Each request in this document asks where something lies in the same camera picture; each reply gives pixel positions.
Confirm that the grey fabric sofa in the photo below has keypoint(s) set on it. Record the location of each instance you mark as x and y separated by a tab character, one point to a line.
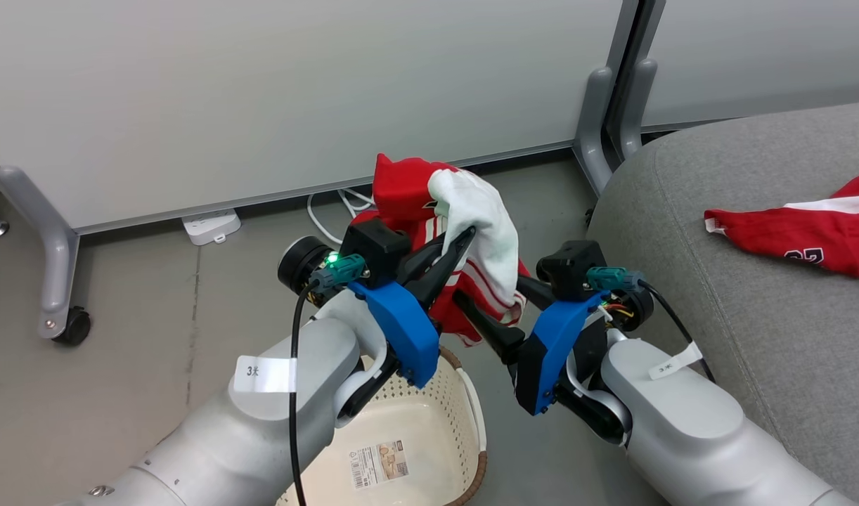
753	330

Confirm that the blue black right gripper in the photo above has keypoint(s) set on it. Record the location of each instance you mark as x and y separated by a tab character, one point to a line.
549	351

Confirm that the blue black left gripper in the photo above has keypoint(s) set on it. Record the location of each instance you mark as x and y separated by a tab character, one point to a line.
405	330

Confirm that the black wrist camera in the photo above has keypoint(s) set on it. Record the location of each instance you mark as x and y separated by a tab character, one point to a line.
373	246
570	263

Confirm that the grey partition leg with caster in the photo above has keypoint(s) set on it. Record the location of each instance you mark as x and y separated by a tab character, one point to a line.
53	267

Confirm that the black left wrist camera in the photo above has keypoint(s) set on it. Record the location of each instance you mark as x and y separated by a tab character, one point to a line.
373	246

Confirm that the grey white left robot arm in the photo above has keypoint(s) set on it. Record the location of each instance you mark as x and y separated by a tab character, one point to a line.
247	436

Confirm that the paper label with barcode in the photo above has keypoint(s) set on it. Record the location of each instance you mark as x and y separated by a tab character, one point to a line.
379	464

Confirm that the black caster wheel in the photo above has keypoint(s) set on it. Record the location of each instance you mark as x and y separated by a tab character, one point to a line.
78	328

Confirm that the grey curved partition leg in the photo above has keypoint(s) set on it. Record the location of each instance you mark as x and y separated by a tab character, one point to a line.
633	119
592	126

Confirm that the large white partition panel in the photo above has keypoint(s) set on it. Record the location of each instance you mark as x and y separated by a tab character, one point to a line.
296	91

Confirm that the red jersey with number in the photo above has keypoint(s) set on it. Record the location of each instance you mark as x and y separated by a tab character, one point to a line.
802	235

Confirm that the red and white garment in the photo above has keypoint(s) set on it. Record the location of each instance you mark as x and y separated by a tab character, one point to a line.
482	218

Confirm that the small white partition panel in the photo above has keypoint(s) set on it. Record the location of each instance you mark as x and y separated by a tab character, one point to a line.
767	56

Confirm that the cream perforated laundry basket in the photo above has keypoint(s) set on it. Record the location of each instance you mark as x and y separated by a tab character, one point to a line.
415	429

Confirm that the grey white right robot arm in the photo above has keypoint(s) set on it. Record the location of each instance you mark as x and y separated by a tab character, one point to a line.
682	429

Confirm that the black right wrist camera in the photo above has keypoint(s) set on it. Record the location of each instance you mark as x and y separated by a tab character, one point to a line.
570	263

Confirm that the white power strip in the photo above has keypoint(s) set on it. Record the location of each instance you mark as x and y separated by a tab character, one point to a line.
210	226

